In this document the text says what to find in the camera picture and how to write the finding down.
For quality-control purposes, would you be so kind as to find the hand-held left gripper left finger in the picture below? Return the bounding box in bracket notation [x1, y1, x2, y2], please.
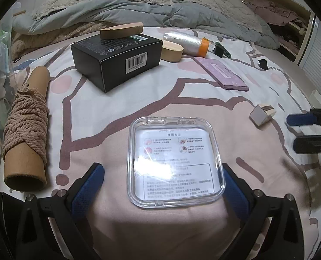
[16, 163, 105, 260]

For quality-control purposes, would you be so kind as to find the white louvered door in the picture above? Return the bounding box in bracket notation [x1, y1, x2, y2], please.
[298, 16, 321, 87]

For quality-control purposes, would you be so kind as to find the wooden block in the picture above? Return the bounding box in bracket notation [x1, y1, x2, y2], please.
[100, 22, 144, 41]

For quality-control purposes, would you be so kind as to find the pink clothes pile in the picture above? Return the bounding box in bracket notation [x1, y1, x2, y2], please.
[246, 0, 307, 25]

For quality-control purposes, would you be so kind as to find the printed cartoon blanket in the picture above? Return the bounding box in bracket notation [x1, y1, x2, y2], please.
[0, 27, 321, 260]

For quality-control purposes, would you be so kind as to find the clear plastic square case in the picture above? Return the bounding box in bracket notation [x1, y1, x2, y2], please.
[127, 116, 226, 210]

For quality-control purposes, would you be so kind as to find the white open closet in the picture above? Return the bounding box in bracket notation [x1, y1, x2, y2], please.
[240, 0, 316, 63]

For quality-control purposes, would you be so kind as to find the beige bed sheet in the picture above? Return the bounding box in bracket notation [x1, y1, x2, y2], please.
[247, 41, 315, 106]

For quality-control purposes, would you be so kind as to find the cardboard tube with rope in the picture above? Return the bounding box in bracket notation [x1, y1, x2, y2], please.
[2, 66, 51, 191]

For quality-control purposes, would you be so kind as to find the beige fleece blanket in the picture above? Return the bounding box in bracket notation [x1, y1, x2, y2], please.
[11, 19, 115, 61]

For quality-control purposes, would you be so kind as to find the grey duvet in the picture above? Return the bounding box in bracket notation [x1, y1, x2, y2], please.
[11, 0, 283, 50]

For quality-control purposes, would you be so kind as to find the small black clip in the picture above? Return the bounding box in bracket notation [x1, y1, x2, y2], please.
[213, 42, 231, 58]

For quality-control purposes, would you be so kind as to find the oval wooden box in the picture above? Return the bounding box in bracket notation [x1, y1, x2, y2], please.
[160, 40, 184, 63]

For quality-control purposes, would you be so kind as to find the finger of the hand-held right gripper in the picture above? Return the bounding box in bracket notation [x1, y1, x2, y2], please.
[294, 135, 321, 158]
[286, 108, 321, 128]

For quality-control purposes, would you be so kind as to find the purple flat box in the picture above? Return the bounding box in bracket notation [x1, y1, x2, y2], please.
[194, 57, 249, 91]

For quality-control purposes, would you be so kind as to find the black cardboard box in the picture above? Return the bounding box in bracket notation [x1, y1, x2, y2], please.
[71, 34, 163, 93]

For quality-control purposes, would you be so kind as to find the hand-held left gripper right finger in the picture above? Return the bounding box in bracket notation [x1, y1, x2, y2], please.
[222, 163, 305, 260]

